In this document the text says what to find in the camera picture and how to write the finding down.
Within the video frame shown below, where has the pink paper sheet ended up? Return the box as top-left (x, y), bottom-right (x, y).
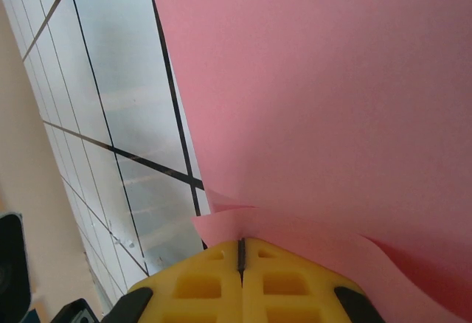
top-left (146, 0), bottom-right (472, 323)

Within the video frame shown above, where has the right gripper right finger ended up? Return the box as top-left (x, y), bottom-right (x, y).
top-left (242, 237), bottom-right (384, 323)

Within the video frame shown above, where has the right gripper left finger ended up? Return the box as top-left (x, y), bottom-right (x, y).
top-left (105, 240), bottom-right (243, 323)

